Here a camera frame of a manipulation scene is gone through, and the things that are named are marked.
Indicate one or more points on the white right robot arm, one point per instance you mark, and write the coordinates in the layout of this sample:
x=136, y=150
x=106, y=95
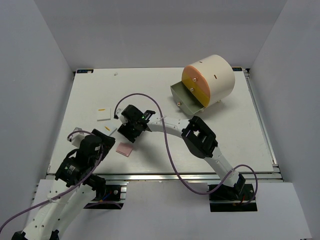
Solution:
x=199, y=138

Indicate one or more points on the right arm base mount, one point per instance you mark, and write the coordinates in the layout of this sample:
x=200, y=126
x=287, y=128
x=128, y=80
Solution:
x=226, y=201

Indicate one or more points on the green bottom drawer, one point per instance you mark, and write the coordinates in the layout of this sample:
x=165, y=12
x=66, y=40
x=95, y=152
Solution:
x=185, y=100

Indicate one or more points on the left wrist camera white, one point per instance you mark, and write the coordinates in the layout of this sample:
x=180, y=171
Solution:
x=76, y=138

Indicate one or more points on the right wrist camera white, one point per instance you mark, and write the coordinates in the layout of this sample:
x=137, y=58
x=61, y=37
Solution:
x=118, y=115

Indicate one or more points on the pink square makeup sponge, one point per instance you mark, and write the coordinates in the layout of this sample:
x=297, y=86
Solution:
x=124, y=149

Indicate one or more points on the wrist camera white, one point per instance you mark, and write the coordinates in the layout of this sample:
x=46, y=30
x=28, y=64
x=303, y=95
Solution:
x=118, y=115
x=76, y=138

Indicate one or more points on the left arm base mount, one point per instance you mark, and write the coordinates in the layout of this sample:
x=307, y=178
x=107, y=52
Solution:
x=112, y=198

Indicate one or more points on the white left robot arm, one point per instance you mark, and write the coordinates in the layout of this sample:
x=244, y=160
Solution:
x=73, y=187

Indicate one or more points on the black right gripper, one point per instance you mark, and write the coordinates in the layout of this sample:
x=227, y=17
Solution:
x=124, y=130

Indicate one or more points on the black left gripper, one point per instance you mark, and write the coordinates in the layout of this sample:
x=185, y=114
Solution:
x=107, y=142

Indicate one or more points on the orange top drawer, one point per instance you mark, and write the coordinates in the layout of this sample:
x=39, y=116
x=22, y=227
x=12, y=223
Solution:
x=193, y=79

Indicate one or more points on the aluminium table front rail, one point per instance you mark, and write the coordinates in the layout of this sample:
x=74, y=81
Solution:
x=275, y=176

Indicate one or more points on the round cream drawer organizer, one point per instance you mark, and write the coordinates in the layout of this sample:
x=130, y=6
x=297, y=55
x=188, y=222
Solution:
x=219, y=76

